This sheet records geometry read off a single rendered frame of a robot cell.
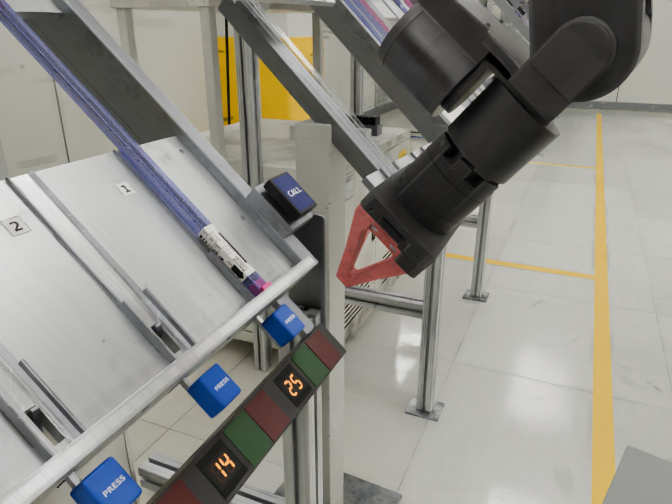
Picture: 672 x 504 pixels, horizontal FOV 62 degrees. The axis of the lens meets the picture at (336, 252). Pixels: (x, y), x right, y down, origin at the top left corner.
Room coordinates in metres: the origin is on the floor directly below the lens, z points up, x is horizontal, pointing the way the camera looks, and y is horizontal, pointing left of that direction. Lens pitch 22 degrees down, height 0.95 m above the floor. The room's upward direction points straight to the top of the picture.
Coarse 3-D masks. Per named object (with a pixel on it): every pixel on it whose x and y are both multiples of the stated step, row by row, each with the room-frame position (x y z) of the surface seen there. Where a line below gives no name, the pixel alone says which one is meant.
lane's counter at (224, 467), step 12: (216, 444) 0.33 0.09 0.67; (204, 456) 0.32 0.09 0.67; (216, 456) 0.32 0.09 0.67; (228, 456) 0.33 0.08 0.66; (204, 468) 0.31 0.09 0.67; (216, 468) 0.31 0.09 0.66; (228, 468) 0.32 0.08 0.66; (240, 468) 0.32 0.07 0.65; (216, 480) 0.31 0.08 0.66; (228, 480) 0.31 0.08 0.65; (240, 480) 0.31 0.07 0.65; (228, 492) 0.30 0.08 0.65
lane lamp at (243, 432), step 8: (240, 416) 0.36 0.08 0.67; (248, 416) 0.36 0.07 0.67; (232, 424) 0.35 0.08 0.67; (240, 424) 0.35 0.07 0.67; (248, 424) 0.36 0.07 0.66; (256, 424) 0.36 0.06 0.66; (224, 432) 0.34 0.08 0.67; (232, 432) 0.34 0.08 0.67; (240, 432) 0.35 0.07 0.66; (248, 432) 0.35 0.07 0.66; (256, 432) 0.36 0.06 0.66; (232, 440) 0.34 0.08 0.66; (240, 440) 0.34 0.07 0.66; (248, 440) 0.35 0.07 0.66; (256, 440) 0.35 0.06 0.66; (264, 440) 0.35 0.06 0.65; (240, 448) 0.34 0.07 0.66; (248, 448) 0.34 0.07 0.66; (256, 448) 0.34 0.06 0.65; (264, 448) 0.35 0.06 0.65; (248, 456) 0.33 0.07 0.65; (256, 456) 0.34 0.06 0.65
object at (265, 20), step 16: (256, 16) 0.79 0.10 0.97; (272, 32) 0.78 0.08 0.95; (288, 48) 0.77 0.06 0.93; (304, 64) 0.76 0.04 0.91; (320, 80) 0.75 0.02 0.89; (336, 96) 0.74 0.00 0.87; (352, 112) 0.74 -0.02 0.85; (352, 128) 0.72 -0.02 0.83; (368, 144) 0.71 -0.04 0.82; (384, 160) 0.70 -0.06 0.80
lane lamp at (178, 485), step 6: (180, 480) 0.29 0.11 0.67; (174, 486) 0.29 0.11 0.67; (180, 486) 0.29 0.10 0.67; (186, 486) 0.29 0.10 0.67; (168, 492) 0.28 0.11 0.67; (174, 492) 0.28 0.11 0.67; (180, 492) 0.29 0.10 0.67; (186, 492) 0.29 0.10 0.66; (162, 498) 0.28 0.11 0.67; (168, 498) 0.28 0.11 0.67; (174, 498) 0.28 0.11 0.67; (180, 498) 0.28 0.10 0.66; (186, 498) 0.28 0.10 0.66; (192, 498) 0.29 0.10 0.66
